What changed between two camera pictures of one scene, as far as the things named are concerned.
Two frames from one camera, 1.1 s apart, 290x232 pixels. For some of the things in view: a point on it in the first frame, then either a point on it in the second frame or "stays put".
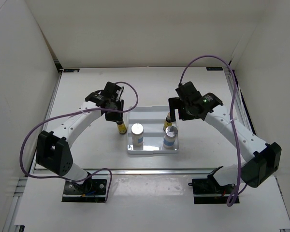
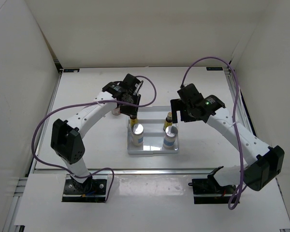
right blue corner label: x=214 y=68 stays put
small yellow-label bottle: x=121 y=127 -> x=133 y=120
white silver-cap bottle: x=170 y=137 stays put
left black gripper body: x=114 y=116 -> x=129 y=109
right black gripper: x=176 y=103 stays put
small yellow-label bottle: x=168 y=122 stays put
